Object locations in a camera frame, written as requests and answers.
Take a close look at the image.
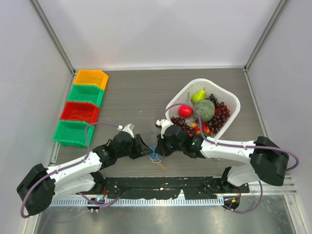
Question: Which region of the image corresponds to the red grape bunch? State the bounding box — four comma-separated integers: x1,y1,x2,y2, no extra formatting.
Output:
207,102,230,134

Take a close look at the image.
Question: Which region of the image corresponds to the lower green storage bin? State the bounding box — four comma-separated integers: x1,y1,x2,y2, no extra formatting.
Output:
52,120,88,148

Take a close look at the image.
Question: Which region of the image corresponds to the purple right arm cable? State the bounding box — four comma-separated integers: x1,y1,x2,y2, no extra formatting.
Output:
164,104,300,215

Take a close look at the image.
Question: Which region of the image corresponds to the red yellow lychee fruit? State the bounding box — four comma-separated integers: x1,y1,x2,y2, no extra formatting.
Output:
190,122,198,129

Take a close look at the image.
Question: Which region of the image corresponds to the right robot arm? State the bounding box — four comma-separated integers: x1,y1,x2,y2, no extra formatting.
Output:
155,124,289,193

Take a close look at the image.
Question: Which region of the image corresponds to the red strawberry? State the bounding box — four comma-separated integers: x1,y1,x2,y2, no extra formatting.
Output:
194,123,213,136

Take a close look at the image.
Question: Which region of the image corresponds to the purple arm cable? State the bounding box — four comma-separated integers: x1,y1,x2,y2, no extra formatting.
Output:
164,104,300,215
20,122,122,219

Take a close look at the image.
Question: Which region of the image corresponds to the red apple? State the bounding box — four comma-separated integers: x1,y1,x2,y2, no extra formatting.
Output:
178,105,193,118

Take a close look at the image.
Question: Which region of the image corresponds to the dark purple grape bunch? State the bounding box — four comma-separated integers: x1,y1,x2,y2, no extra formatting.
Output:
171,117,195,134

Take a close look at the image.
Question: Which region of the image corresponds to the black grape bunch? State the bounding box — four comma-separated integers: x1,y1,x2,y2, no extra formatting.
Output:
208,94,218,106

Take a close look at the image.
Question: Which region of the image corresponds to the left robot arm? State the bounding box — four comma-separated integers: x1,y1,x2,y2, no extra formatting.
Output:
17,131,152,218

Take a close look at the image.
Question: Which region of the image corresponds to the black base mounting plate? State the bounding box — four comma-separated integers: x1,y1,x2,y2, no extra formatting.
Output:
83,176,250,200

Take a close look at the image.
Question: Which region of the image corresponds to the white slotted cable duct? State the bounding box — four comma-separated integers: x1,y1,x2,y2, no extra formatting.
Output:
50,196,224,207

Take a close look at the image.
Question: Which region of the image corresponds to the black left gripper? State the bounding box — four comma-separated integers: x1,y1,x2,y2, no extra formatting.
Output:
117,134,153,159

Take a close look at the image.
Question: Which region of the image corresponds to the white plastic fruit basket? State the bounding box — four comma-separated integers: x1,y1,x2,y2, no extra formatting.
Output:
165,78,241,139

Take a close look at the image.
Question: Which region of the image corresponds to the green netted melon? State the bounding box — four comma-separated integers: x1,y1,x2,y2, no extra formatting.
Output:
193,99,215,122

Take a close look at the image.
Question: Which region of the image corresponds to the upper green storage bin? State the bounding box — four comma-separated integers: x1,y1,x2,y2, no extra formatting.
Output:
67,84,104,107

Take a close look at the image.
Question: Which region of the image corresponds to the green storage bin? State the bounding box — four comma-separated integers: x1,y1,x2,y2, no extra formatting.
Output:
67,84,104,107
52,120,88,148

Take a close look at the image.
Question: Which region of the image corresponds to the orange storage bin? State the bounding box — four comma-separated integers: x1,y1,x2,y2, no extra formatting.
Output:
74,69,109,90

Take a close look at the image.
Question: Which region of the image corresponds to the yellow green pear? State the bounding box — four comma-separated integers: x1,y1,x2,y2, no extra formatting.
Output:
192,88,206,104

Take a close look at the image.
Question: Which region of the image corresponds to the red storage bin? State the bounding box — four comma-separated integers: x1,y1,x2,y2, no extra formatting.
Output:
60,101,100,124

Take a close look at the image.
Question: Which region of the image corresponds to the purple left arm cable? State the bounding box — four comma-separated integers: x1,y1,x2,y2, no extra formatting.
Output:
20,122,122,219

